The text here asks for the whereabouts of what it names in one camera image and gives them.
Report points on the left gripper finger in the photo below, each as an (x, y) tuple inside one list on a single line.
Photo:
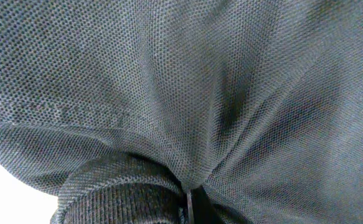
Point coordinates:
[(199, 208)]

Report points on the black t-shirt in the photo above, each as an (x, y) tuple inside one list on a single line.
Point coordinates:
[(119, 108)]

